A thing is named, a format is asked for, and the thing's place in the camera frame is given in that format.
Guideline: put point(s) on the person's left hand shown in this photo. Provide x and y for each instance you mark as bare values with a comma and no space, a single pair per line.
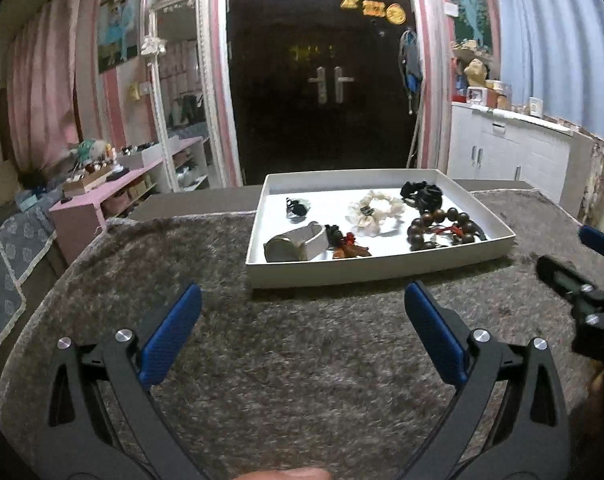
287,474

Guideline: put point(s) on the broom stick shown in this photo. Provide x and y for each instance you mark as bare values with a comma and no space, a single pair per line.
415,135

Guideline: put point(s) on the yellow rectangular sticker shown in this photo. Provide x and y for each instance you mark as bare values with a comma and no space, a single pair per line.
374,8

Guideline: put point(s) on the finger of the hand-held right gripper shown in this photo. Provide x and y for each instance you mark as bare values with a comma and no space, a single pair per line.
601,242
561,275

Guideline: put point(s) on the yellow round sticker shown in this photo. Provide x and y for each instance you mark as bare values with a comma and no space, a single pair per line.
395,12

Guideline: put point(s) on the silver bangle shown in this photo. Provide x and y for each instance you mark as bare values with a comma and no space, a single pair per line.
312,242

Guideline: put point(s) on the yellow figurine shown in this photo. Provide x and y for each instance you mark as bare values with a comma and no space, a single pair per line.
474,72

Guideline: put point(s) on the white cabinet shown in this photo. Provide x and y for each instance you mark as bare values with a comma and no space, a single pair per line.
496,140

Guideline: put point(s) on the white framed mirror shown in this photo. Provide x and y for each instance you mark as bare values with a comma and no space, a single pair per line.
182,60

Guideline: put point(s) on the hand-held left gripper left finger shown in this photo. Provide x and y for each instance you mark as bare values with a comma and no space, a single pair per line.
174,325

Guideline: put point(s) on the pink shelf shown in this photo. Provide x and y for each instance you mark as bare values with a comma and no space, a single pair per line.
77,220

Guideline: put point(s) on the wall poster with blue figure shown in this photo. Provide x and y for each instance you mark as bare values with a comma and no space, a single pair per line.
117,30

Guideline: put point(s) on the grey fluffy rug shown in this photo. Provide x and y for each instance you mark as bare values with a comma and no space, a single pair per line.
307,360

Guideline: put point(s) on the grey patterned blanket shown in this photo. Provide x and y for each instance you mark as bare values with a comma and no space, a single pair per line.
7,270

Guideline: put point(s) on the white scrunchie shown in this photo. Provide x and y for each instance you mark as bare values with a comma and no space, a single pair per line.
381,207

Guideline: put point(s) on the blue curtain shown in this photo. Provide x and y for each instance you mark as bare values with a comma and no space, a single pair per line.
556,35

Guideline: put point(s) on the white fabric flower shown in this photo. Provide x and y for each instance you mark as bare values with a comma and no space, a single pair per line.
153,45

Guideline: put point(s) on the dark double door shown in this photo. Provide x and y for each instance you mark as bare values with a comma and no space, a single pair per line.
282,110

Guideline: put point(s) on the small white clock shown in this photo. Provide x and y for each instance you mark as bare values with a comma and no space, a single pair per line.
475,96

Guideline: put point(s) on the wall poster with dolphin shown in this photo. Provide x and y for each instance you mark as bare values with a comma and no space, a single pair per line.
469,10

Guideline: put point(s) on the white rectangular tray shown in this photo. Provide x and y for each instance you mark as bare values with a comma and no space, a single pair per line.
332,275

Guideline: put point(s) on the floral cloth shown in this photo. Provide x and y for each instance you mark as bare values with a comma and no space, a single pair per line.
601,185

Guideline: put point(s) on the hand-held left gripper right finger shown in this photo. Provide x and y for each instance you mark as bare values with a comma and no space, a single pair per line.
434,330

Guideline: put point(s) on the small black hair clip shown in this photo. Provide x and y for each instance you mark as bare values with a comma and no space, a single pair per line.
297,207

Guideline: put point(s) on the black scrunchie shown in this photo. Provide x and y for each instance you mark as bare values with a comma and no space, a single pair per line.
411,190

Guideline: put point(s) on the pink curtain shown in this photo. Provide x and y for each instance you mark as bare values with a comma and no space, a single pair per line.
42,85

